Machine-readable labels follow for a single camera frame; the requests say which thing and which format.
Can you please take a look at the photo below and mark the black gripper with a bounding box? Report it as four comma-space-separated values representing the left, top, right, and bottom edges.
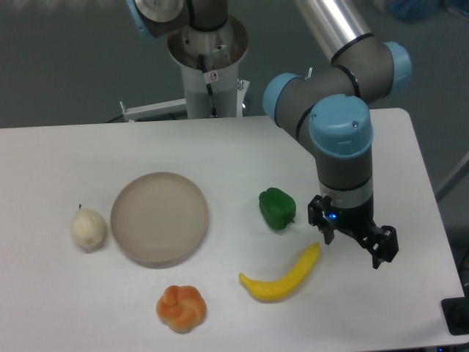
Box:
308, 195, 398, 269

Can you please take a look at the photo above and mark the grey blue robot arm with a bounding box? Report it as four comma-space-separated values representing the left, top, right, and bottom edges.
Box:
128, 1, 412, 268

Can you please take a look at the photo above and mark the yellow toy banana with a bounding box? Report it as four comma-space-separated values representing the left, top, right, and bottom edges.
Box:
238, 242, 322, 302

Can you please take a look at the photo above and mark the green toy bell pepper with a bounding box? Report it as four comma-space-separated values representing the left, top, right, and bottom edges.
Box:
258, 188, 297, 231

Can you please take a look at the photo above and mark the black device at table edge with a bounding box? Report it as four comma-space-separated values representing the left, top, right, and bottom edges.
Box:
440, 297, 468, 336

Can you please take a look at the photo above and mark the orange knotted bread roll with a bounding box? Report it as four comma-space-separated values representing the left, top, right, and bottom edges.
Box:
155, 285, 207, 334

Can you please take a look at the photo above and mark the beige round plate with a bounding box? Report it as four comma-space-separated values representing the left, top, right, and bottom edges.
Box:
110, 172, 209, 267

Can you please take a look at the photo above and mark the blue plastic bag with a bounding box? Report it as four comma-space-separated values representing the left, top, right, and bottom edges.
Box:
383, 0, 468, 23

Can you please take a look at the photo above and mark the white toy pear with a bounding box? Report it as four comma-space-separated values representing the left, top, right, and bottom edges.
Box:
70, 205, 107, 253

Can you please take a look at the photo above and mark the black base cable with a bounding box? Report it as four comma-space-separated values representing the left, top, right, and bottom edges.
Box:
198, 54, 218, 119

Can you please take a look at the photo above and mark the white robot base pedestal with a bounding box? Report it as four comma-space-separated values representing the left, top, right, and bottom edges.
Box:
121, 15, 249, 121

